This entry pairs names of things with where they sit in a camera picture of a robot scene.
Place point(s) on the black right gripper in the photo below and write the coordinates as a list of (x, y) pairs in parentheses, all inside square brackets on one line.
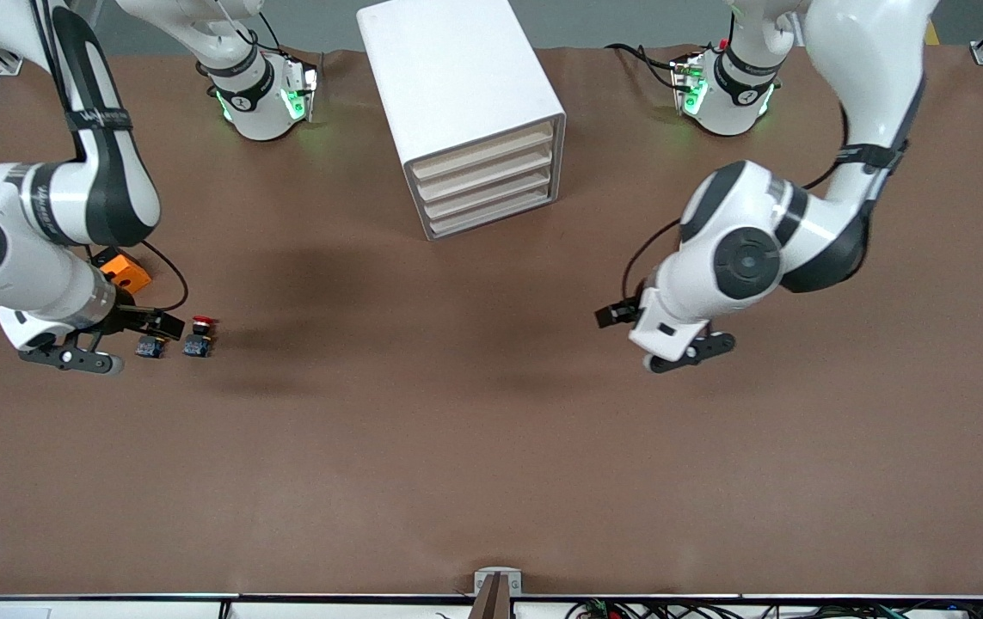
[(135, 321)]

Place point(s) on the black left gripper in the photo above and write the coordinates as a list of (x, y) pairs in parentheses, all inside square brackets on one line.
[(614, 314)]

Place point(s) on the red mushroom push button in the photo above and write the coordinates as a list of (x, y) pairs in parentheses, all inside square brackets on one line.
[(197, 346)]

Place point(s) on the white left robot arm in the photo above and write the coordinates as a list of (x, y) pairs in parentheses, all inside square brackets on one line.
[(861, 52)]

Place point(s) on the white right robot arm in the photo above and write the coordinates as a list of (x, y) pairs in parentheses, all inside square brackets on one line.
[(27, 284)]

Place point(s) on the yellow mushroom push button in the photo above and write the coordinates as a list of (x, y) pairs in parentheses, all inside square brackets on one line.
[(150, 348)]

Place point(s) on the orange and black button box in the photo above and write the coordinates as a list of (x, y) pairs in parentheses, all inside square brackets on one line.
[(132, 273)]

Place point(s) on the grey metal bracket post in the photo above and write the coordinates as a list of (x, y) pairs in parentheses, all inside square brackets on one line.
[(497, 602)]

